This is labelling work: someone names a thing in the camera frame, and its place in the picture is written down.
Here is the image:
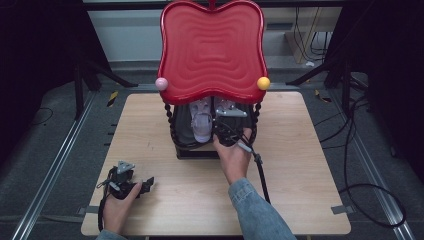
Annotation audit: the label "white panel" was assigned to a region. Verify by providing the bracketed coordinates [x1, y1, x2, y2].
[87, 9, 165, 63]

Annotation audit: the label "grey tape strip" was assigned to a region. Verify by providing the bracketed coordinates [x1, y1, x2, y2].
[77, 205, 101, 215]
[330, 204, 355, 216]

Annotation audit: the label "person's left hand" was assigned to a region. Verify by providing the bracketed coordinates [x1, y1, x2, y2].
[102, 180, 144, 235]

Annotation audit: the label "looped black floor cable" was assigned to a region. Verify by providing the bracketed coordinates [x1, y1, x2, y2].
[314, 74, 408, 230]

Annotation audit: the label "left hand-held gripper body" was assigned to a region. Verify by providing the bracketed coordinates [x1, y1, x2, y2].
[96, 160, 145, 201]

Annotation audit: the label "black metal stand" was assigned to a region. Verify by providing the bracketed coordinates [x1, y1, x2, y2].
[72, 54, 138, 122]
[285, 54, 355, 116]

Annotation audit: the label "lavender sneaker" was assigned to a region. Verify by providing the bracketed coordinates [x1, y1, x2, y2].
[189, 97, 214, 144]

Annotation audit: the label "hanging black cables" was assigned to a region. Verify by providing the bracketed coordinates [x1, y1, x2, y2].
[294, 6, 331, 63]

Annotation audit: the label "thin black floor cable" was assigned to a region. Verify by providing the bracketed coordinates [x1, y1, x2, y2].
[30, 106, 55, 128]

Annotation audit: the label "metal floor rail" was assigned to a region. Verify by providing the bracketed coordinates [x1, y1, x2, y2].
[331, 89, 417, 240]
[10, 89, 98, 240]

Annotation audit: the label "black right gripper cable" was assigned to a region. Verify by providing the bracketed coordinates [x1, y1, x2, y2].
[236, 141, 272, 205]

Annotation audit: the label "person's right hand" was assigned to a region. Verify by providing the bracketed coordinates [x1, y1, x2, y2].
[212, 127, 254, 186]

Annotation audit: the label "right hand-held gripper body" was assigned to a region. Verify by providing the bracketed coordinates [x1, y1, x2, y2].
[212, 107, 249, 148]

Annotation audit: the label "yellow-black tape marker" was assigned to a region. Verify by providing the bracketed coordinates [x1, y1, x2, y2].
[314, 88, 332, 104]
[106, 90, 120, 108]

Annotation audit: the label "red-topped rack with black base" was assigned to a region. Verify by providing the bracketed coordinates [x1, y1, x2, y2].
[154, 0, 271, 161]

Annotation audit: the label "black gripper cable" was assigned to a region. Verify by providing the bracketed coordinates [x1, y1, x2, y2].
[236, 141, 272, 205]
[97, 168, 116, 233]

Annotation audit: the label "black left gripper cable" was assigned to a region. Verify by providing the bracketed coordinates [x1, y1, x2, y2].
[97, 168, 116, 233]

